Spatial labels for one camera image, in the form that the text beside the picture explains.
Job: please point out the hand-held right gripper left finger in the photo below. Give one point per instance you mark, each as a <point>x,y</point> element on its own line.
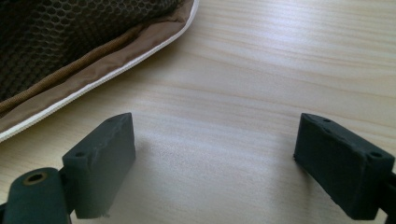
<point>99,168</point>

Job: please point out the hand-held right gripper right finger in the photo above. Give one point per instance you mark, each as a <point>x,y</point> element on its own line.
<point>342,168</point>

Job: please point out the brown mesh zipper bag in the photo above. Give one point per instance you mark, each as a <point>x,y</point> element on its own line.
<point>62,46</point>

